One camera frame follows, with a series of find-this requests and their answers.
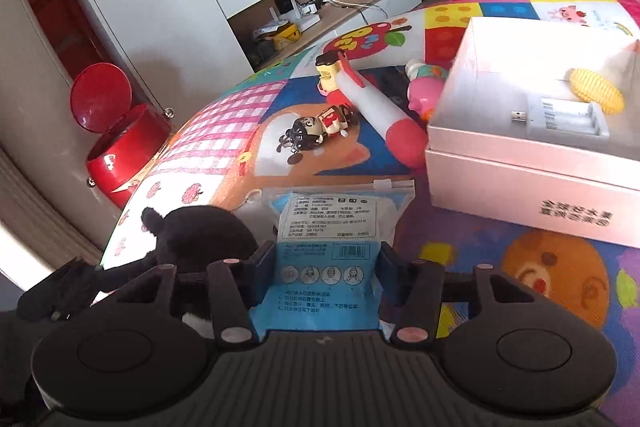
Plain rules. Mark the red trash can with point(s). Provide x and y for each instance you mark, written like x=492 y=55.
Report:
x=125 y=142

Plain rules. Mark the white battery charger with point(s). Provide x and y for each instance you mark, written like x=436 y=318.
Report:
x=565 y=122

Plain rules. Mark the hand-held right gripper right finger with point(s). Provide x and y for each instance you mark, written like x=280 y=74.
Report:
x=389 y=277

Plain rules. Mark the cartoon figurine toy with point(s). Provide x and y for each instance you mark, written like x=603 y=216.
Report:
x=320 y=129

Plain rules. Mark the black plush toy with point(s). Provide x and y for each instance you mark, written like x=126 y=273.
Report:
x=210 y=234

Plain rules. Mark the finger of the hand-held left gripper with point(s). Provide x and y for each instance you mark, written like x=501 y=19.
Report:
x=55 y=289

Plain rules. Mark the red and white toy stick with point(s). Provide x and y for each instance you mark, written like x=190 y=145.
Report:
x=380 y=117

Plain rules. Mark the blue face mask packet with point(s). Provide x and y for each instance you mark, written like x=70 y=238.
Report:
x=325 y=227

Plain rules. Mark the white router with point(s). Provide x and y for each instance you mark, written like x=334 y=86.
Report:
x=305 y=12

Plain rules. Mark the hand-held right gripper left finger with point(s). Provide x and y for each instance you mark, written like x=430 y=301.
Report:
x=265 y=274

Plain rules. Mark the yellow corn toy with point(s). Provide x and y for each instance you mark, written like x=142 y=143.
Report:
x=597 y=91

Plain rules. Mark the colourful printed blanket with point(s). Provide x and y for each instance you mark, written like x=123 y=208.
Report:
x=225 y=122

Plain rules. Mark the pink cardboard box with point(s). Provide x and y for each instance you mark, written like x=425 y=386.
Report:
x=525 y=177

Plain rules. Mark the pink pig toy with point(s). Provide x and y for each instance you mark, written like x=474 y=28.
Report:
x=422 y=89

